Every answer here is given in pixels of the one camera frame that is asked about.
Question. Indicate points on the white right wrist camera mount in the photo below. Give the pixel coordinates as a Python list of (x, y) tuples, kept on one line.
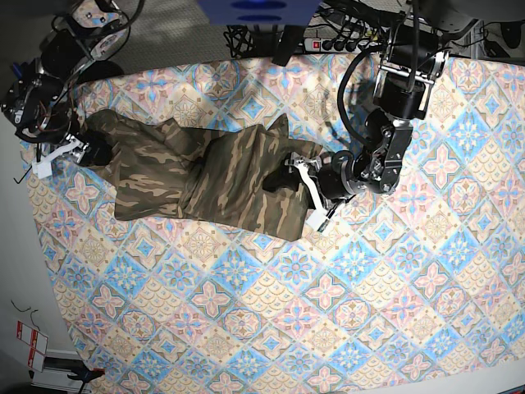
[(57, 158)]

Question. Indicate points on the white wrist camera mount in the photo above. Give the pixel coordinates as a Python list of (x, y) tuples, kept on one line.
[(57, 158), (324, 209)]

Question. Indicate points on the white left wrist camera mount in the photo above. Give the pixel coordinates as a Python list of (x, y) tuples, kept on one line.
[(324, 209)]

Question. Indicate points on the black allen key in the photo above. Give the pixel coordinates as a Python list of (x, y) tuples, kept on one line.
[(24, 176)]

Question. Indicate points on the patterned tile tablecloth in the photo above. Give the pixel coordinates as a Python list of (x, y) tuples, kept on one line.
[(421, 284)]

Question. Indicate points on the black blue bottom clamp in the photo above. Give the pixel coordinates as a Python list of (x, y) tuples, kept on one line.
[(85, 375)]

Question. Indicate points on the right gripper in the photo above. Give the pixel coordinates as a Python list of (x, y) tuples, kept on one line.
[(90, 149)]

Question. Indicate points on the camouflage T-shirt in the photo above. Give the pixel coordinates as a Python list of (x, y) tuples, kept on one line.
[(170, 171)]

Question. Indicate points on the black round base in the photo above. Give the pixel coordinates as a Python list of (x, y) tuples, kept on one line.
[(99, 71)]

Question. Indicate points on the red white label tag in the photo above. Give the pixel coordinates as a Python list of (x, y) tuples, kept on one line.
[(34, 346)]

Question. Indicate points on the blue table clamp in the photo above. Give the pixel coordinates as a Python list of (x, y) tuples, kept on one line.
[(17, 70)]

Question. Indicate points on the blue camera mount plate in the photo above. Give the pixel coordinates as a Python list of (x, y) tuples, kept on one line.
[(259, 12)]

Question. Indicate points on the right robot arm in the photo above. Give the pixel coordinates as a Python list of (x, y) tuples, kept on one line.
[(41, 103)]

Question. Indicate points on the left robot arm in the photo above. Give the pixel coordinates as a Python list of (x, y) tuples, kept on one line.
[(413, 46)]

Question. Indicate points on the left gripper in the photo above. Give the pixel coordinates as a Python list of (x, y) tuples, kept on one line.
[(335, 178)]

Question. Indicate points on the white power strip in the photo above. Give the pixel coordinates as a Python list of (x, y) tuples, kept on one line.
[(325, 46)]

